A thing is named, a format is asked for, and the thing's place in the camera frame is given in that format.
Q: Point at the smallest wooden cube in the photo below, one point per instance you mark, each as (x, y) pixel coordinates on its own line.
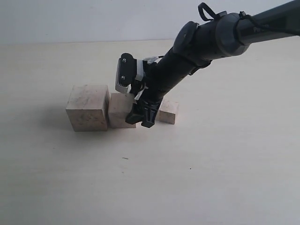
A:
(168, 111)

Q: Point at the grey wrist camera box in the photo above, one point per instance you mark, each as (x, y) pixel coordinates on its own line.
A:
(129, 74)

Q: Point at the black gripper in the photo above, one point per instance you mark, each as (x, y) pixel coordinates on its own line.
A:
(160, 79)

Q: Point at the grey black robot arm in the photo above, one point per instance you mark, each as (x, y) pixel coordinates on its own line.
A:
(222, 35)

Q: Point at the second largest wooden cube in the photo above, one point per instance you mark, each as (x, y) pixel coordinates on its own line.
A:
(120, 106)

